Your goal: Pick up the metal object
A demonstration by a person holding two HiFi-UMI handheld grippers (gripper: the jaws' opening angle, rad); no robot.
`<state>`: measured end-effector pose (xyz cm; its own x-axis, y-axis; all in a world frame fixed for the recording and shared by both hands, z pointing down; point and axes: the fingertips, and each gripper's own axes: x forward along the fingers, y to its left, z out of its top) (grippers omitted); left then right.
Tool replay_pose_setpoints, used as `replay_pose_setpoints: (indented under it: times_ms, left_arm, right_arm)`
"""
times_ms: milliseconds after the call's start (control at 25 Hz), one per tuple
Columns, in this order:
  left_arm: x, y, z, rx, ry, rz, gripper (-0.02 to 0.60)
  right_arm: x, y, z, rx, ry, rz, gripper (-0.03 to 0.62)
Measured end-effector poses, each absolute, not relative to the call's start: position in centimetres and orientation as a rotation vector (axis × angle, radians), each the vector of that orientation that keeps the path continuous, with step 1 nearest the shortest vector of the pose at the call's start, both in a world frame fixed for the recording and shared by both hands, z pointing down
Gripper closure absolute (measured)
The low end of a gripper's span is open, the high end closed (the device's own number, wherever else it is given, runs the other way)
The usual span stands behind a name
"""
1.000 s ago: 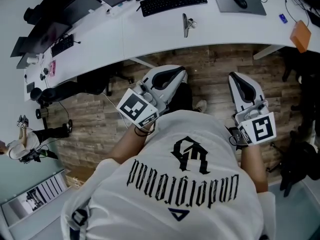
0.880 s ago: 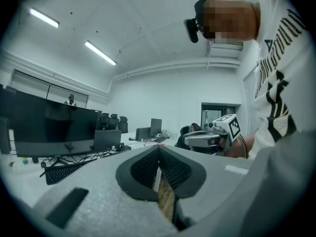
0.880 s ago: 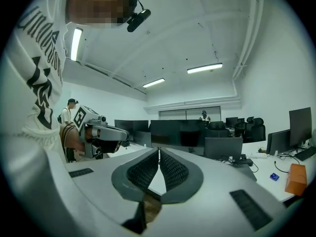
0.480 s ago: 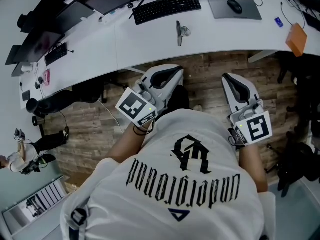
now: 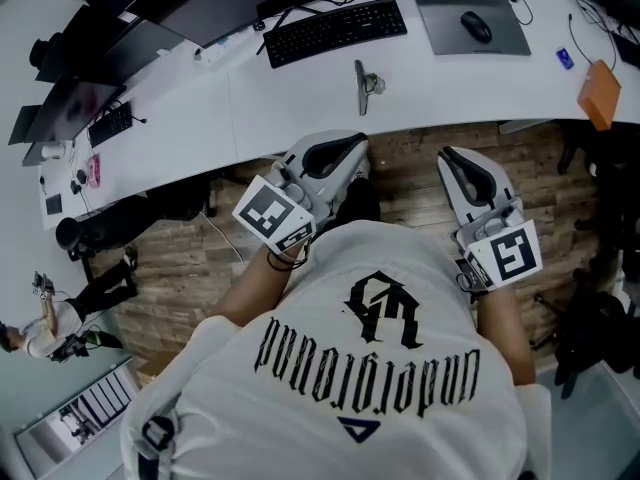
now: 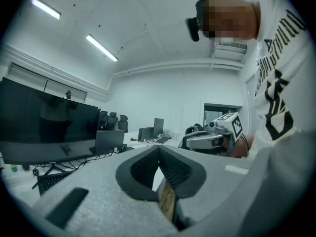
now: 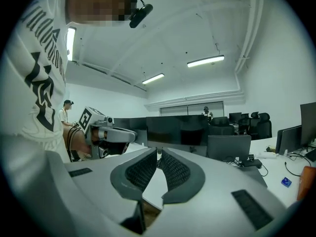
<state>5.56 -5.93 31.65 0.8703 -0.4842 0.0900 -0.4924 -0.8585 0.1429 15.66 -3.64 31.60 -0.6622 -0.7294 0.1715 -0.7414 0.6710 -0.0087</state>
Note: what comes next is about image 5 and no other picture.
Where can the person's left forearm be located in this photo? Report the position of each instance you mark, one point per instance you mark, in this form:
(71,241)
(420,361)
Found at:
(250,288)

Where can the blue card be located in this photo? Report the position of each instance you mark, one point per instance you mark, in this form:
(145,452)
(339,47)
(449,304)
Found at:
(565,59)

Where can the grey mouse pad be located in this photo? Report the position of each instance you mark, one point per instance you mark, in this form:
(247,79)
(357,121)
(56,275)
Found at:
(440,33)

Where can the person's white printed shirt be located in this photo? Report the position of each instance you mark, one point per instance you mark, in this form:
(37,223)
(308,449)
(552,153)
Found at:
(325,393)

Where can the white power strip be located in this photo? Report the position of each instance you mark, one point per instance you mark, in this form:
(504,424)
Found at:
(210,54)

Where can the black computer mouse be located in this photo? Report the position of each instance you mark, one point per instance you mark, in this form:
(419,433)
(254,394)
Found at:
(476,25)

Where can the small black keyboard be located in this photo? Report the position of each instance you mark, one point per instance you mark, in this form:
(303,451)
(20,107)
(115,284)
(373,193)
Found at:
(111,124)

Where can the black office chair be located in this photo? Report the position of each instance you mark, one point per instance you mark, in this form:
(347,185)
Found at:
(590,328)
(615,183)

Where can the wide curved black monitor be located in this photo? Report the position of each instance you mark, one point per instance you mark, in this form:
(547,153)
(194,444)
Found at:
(200,18)

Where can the black wrist bands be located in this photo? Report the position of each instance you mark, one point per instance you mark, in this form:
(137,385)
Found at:
(285,260)

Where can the orange box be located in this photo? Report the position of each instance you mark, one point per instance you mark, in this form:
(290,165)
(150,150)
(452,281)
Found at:
(597,93)

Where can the person's black trousers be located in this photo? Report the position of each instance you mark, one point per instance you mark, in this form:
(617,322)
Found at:
(357,203)

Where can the black round device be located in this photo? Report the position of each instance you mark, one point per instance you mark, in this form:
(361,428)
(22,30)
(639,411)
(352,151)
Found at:
(47,50)

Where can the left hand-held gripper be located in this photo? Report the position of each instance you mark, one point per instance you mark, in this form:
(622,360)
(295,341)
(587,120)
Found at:
(265,213)

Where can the black harness buckle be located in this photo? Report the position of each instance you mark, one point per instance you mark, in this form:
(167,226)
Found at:
(159,433)

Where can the small black tablet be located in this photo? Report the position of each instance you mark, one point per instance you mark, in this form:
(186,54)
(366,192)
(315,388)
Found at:
(53,204)

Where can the black power adapter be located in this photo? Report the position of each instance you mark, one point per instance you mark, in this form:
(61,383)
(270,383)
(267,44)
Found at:
(76,187)

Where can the black laptop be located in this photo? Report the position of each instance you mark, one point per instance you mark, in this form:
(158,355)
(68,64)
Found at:
(630,50)

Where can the large black keyboard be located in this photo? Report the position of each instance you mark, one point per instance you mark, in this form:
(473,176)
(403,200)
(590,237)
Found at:
(335,30)

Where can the beige shoe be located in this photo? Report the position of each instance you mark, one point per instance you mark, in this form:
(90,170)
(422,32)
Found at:
(362,170)

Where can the pink packet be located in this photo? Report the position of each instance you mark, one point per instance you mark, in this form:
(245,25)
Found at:
(93,168)

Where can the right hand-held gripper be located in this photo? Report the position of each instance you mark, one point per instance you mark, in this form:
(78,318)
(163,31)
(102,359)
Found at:
(515,253)

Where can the person's right forearm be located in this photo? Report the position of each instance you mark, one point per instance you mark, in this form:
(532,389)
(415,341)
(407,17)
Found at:
(505,338)

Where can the white roll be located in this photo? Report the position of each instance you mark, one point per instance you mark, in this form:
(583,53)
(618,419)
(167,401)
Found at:
(51,152)

